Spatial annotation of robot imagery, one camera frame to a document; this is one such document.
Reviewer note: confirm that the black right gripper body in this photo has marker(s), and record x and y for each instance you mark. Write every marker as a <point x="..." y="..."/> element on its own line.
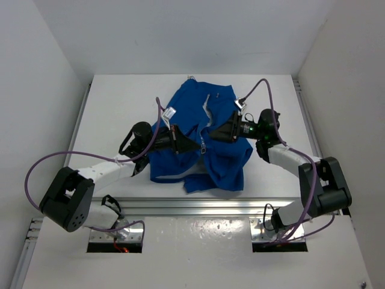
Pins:
<point x="249" y="130"/>

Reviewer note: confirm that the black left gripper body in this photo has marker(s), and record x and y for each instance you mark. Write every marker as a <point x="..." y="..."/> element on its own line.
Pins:
<point x="163" y="140"/>

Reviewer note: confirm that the blue zip-up vest jacket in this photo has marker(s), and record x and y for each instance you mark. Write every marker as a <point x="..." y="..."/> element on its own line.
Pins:
<point x="200" y="108"/>

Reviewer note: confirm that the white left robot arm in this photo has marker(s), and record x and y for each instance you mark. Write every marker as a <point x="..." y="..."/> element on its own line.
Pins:
<point x="68" y="199"/>

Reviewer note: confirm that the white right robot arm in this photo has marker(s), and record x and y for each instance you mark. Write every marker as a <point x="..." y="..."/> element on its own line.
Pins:
<point x="323" y="188"/>

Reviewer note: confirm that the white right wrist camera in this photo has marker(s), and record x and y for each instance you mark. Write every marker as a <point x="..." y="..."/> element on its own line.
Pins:
<point x="240" y="104"/>

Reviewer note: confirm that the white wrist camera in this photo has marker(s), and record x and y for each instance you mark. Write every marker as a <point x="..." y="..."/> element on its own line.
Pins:
<point x="240" y="104"/>
<point x="166" y="116"/>

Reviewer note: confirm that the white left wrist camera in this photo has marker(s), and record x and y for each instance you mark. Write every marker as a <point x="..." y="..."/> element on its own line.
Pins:
<point x="166" y="116"/>

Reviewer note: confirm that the aluminium right side rail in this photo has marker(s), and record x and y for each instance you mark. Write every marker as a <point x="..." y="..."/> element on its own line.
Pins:
<point x="306" y="118"/>

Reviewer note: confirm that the aluminium rail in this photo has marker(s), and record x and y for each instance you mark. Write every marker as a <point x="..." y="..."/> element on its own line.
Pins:
<point x="38" y="186"/>
<point x="306" y="118"/>
<point x="192" y="206"/>

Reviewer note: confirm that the aluminium front rail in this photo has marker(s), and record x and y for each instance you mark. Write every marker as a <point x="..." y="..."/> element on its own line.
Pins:
<point x="192" y="206"/>

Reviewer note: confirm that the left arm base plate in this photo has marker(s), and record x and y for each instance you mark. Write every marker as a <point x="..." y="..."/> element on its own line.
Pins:
<point x="133" y="232"/>

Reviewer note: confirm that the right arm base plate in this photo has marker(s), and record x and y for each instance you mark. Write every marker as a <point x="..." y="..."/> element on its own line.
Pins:
<point x="262" y="232"/>

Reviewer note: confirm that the aluminium left side rail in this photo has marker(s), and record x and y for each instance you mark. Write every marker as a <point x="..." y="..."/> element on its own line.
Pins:
<point x="38" y="186"/>

